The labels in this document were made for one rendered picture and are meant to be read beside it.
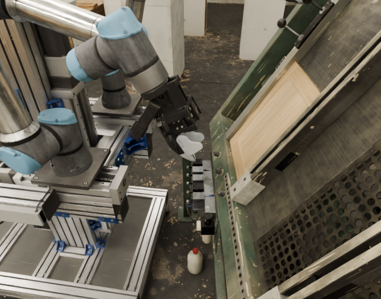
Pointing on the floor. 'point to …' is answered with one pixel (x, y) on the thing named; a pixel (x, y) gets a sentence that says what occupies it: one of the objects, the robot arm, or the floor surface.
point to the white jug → (194, 261)
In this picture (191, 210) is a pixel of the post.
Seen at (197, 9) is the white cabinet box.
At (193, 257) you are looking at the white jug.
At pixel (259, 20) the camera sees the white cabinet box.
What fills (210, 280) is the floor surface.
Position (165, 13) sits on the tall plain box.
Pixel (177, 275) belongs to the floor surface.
